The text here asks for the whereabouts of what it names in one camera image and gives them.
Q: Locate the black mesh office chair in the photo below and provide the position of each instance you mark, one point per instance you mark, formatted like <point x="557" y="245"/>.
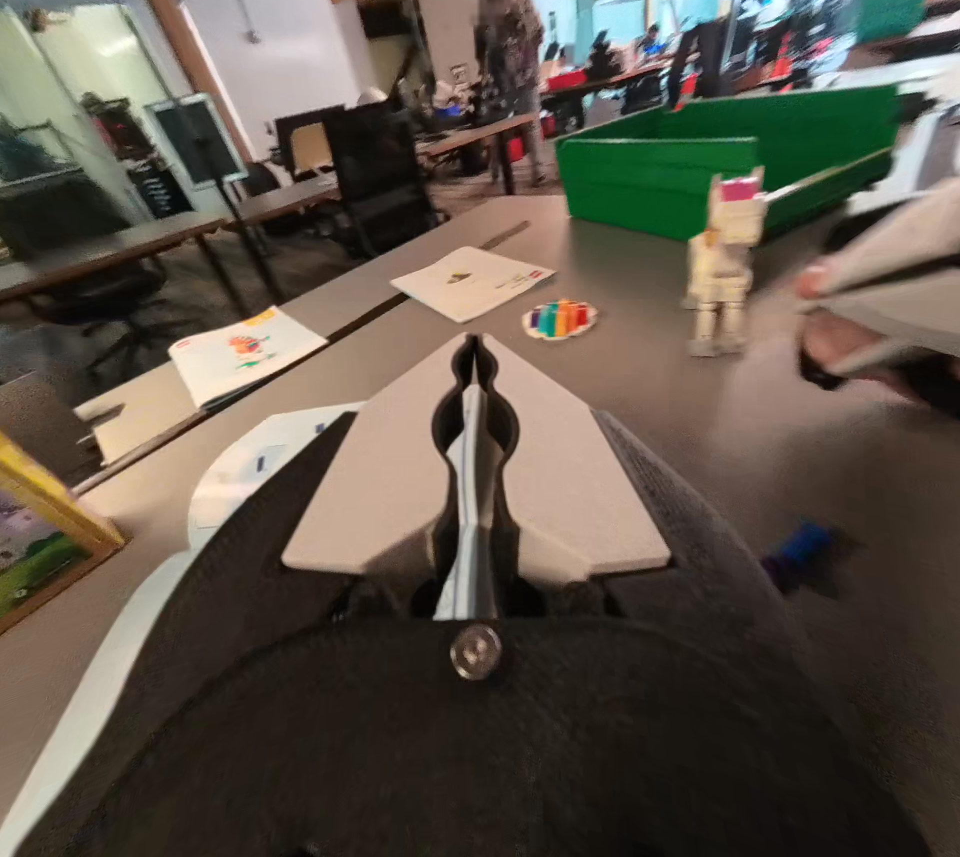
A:
<point x="375" y="174"/>

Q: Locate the blue and purple lego assembly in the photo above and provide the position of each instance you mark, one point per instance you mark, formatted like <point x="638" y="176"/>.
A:
<point x="802" y="546"/>

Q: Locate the yellow lego box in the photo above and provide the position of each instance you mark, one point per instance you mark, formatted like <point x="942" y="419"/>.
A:
<point x="45" y="549"/>

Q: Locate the white booklet yellow figure print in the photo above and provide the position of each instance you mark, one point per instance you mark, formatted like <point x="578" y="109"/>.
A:
<point x="465" y="287"/>

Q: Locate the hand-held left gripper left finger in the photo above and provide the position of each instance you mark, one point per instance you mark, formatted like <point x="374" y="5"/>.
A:
<point x="375" y="497"/>

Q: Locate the green plastic bin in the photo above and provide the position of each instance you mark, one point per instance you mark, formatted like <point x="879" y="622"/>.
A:
<point x="645" y="174"/>

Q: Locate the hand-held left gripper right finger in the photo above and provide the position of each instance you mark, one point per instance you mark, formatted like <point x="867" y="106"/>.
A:
<point x="577" y="497"/>

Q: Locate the white booklet orange figure print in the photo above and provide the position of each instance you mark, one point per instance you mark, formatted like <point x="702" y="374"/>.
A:
<point x="240" y="362"/>

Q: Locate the wooden back office chair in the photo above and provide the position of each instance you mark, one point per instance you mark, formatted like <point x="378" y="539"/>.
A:
<point x="307" y="148"/>

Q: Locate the rainbow lego model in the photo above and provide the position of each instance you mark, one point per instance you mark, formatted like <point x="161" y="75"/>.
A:
<point x="559" y="321"/>

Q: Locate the pale blue instruction booklet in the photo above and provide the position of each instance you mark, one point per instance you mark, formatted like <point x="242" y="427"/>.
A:
<point x="247" y="452"/>

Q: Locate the dark wooden table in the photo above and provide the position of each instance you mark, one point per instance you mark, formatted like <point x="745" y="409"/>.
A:
<point x="90" y="249"/>

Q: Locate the white lego unicorn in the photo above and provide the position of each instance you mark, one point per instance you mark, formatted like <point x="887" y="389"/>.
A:
<point x="720" y="264"/>

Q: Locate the person's right hand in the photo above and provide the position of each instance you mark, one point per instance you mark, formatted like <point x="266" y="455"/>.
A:
<point x="832" y="339"/>

